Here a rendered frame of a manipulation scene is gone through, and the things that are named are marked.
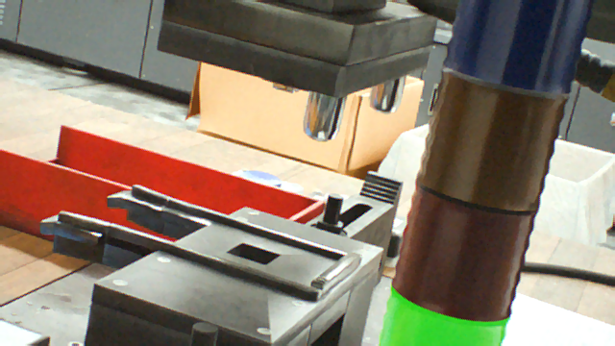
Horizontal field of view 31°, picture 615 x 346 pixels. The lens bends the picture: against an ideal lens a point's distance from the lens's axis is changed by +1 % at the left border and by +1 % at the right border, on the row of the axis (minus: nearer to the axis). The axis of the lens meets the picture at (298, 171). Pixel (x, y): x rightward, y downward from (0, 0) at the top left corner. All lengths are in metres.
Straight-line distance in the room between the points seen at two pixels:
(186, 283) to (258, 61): 0.13
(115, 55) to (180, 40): 5.41
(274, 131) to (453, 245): 2.65
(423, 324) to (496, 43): 0.09
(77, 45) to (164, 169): 5.16
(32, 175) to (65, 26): 5.27
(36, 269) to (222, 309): 0.28
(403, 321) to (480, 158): 0.06
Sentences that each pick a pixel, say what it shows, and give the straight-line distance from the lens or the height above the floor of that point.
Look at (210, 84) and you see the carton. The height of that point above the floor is 0.64.
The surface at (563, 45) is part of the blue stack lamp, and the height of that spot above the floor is 1.17.
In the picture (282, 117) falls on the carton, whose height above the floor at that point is 0.61.
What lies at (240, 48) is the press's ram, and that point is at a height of 1.12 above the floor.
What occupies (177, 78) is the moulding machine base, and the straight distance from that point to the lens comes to 5.79.
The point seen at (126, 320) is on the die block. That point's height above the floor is 0.97.
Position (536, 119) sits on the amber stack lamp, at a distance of 0.32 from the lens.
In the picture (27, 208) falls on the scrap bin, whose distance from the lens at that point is 0.88.
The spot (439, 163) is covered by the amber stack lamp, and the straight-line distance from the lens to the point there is 0.33.
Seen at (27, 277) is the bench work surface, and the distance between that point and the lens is 0.81.
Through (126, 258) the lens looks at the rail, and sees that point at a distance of 0.65.
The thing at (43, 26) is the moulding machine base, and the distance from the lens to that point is 6.22.
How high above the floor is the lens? 1.20
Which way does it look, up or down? 14 degrees down
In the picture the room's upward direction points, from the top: 12 degrees clockwise
